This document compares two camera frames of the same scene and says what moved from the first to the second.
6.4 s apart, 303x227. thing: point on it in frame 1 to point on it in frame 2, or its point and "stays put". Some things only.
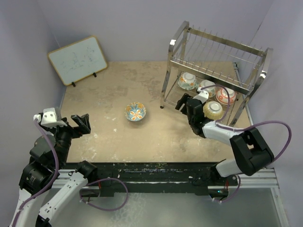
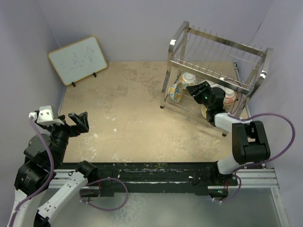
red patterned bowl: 222,96 stays put
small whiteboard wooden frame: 78,60 stays put
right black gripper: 183,100 to 195,90
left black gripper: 82,121 stays put
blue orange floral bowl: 135,111 to 175,92
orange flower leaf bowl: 187,81 stays put
